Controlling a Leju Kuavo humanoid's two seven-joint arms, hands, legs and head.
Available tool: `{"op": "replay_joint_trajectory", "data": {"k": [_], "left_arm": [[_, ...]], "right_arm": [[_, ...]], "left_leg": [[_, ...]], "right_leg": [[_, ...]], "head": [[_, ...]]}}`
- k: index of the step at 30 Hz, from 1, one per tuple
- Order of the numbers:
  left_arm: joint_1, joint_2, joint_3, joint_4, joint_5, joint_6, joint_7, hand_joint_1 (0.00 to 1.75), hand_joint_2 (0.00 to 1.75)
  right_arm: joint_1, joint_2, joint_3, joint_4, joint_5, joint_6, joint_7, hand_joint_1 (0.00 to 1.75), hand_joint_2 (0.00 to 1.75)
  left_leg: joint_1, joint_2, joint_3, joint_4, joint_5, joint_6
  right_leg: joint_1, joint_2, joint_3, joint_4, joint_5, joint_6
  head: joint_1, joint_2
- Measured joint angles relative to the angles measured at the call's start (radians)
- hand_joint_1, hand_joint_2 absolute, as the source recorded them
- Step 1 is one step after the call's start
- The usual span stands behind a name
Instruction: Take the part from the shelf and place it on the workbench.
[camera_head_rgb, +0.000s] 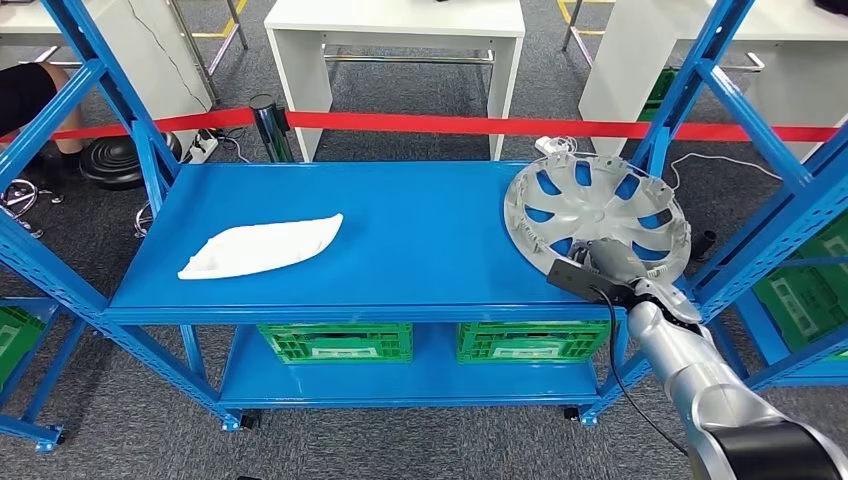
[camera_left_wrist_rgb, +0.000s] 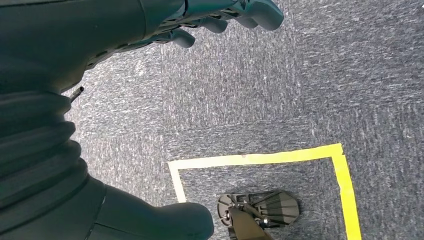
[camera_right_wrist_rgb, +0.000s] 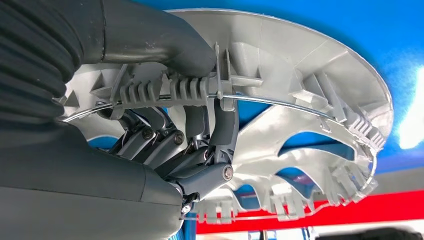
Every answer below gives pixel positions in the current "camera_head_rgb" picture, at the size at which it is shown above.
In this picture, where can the white power strip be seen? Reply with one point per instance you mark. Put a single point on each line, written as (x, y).
(202, 146)

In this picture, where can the black cylinder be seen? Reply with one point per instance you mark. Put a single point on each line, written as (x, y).
(706, 244)

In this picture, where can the silver wheel hubcap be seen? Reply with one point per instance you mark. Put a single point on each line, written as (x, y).
(596, 215)

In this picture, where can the yellow floor tape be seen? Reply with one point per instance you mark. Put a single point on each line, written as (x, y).
(564, 8)
(208, 32)

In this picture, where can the white power adapter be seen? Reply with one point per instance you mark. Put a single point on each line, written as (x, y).
(550, 144)

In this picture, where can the red barrier tape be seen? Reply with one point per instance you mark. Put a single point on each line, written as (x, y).
(430, 124)

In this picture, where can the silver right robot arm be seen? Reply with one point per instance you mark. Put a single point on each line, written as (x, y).
(696, 378)

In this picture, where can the white curved plastic part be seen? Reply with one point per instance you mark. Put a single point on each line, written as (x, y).
(258, 248)

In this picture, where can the metal table frame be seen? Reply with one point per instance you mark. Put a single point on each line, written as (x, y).
(196, 56)

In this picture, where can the chrome stool base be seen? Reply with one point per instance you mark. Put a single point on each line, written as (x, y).
(138, 224)
(16, 191)

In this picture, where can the black round stool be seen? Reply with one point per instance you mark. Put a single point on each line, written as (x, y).
(122, 164)

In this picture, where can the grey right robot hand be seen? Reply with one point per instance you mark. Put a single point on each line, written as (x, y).
(616, 262)

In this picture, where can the person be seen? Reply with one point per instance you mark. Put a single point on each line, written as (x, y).
(23, 96)

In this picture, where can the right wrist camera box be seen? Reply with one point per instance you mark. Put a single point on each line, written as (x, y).
(576, 281)

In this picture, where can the blue metal shelf rack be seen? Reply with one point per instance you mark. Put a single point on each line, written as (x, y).
(384, 252)
(808, 371)
(26, 430)

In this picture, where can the black stanchion post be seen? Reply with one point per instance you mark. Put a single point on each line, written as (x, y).
(272, 132)

